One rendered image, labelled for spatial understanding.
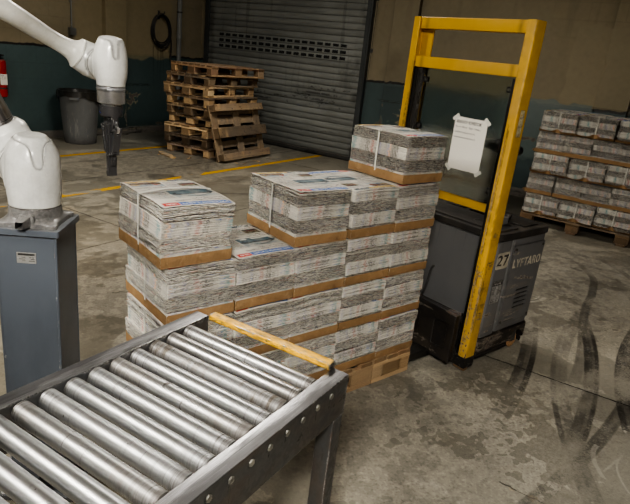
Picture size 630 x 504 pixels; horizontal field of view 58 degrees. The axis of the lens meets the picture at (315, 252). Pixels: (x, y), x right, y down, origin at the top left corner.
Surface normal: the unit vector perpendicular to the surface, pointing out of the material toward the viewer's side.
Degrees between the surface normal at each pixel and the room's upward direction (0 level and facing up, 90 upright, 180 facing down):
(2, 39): 90
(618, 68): 90
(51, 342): 90
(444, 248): 90
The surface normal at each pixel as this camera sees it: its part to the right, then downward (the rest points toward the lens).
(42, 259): 0.07, 0.33
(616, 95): -0.54, 0.22
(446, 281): -0.77, 0.13
